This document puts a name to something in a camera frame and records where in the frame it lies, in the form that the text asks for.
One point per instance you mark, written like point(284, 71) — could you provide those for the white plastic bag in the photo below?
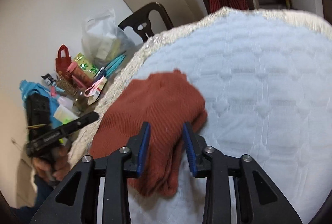
point(103, 40)

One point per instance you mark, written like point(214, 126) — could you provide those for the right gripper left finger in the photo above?
point(96, 190)

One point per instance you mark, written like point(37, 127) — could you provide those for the white cylindrical container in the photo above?
point(64, 115)

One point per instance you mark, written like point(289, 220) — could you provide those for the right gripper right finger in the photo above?
point(237, 189)

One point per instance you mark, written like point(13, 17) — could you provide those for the teal plastic hangers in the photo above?
point(113, 65)

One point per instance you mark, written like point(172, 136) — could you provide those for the white quilted table cover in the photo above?
point(266, 78)

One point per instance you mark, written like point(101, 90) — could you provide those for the rust red knit sweater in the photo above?
point(166, 101)

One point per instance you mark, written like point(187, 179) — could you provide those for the pink and green snack box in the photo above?
point(82, 71)

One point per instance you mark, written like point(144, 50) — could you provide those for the dark wooden chair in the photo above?
point(140, 22)

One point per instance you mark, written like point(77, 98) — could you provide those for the person's left hand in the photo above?
point(58, 170)

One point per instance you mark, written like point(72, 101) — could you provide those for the red gift bag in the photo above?
point(63, 60)

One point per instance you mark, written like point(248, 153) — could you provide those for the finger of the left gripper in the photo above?
point(52, 137)

